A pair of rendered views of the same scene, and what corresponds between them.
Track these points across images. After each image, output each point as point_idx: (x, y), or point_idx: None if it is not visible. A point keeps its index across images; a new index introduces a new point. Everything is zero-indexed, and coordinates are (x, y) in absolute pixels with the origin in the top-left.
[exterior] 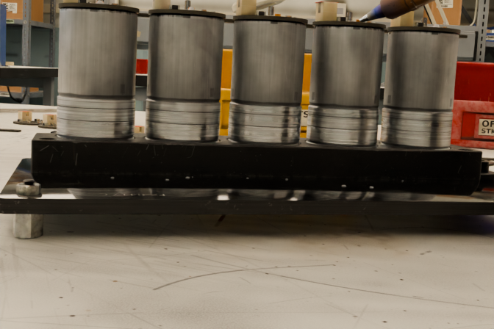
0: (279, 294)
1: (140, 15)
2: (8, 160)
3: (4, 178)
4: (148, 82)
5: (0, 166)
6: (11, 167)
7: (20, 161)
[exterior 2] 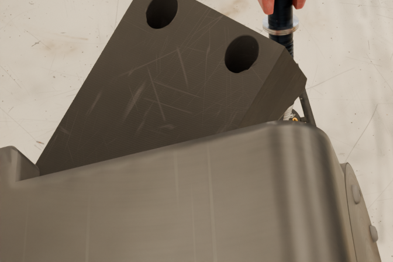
0: None
1: (299, 99)
2: (378, 78)
3: (311, 92)
4: None
5: (353, 80)
6: (352, 86)
7: (375, 85)
